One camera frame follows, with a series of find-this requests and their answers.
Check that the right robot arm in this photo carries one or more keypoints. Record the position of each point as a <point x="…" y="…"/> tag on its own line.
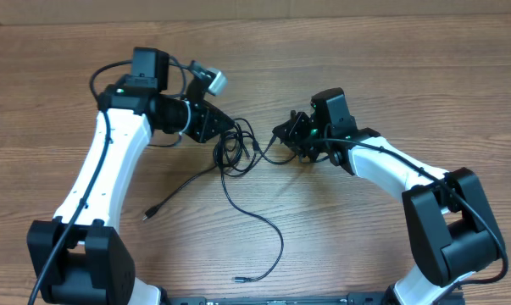
<point x="453" y="234"/>

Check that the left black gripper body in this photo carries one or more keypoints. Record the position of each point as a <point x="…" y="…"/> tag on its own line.
<point x="199" y="121"/>

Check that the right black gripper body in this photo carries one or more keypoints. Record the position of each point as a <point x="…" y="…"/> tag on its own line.
<point x="302" y="133"/>

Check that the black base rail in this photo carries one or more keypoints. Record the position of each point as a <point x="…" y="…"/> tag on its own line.
<point x="353" y="298"/>

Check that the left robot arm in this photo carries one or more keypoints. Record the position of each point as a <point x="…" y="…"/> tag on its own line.
<point x="78" y="256"/>

